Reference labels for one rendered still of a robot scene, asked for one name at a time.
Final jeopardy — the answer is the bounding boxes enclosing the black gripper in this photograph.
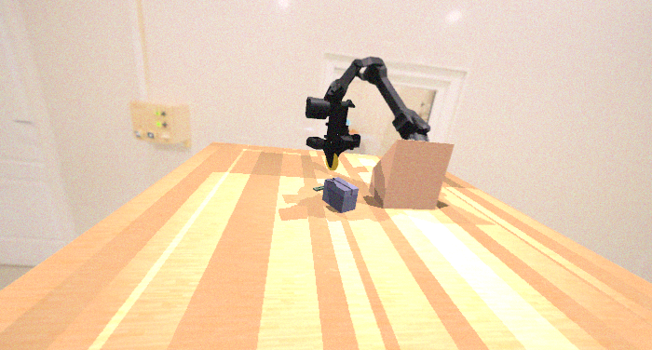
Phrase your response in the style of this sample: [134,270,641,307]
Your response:
[306,120,348,168]

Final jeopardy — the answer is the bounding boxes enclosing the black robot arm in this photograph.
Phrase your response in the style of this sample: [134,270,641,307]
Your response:
[306,56,430,150]

